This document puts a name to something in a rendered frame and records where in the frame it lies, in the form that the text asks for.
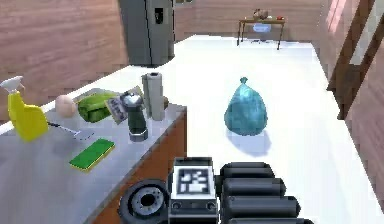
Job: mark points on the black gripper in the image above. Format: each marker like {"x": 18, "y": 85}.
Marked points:
{"x": 144, "y": 202}

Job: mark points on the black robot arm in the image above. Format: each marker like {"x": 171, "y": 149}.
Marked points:
{"x": 246, "y": 193}

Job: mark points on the grey refrigerator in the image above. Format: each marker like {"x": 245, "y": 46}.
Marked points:
{"x": 150, "y": 30}

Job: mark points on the grey counter with brown side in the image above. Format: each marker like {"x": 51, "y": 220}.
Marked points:
{"x": 83, "y": 173}

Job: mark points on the green sponge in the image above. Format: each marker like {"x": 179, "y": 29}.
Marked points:
{"x": 92, "y": 154}

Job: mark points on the grey patterned card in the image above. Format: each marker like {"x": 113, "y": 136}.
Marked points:
{"x": 116, "y": 108}

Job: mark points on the white paper towel roll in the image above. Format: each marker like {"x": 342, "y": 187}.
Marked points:
{"x": 154, "y": 95}

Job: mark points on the beige egg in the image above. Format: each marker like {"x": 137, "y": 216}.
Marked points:
{"x": 65, "y": 106}

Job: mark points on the blue tied garbage bag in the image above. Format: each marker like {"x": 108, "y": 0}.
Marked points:
{"x": 246, "y": 111}

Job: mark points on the yellow spray bottle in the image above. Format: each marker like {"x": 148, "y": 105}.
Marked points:
{"x": 26, "y": 118}

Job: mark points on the brown wooden table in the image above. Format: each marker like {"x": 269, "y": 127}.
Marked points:
{"x": 261, "y": 25}

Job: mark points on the red tomato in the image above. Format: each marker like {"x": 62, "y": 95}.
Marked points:
{"x": 280, "y": 18}

